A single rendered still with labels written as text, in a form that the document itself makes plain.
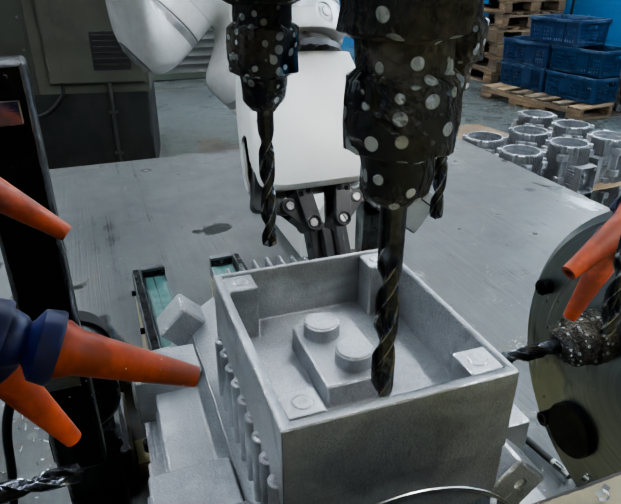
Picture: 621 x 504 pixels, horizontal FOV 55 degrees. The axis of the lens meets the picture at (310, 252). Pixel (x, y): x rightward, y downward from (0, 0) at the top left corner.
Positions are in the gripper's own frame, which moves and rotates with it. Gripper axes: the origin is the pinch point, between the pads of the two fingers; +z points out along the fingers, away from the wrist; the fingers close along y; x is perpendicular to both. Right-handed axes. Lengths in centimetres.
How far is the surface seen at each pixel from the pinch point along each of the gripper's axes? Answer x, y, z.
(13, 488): 10.0, 21.9, 8.6
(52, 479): 9.7, 20.1, 8.7
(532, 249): -50, -59, 5
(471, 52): 24.2, 2.1, -6.0
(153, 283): -35.9, 10.9, -1.0
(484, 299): -40, -39, 11
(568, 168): -165, -178, -22
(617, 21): -450, -550, -207
